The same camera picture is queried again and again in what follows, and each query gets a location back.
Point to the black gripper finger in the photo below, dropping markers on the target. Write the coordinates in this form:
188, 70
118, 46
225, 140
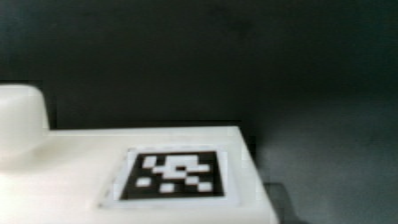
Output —
282, 203

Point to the white front drawer box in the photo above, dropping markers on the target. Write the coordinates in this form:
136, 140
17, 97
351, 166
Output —
124, 176

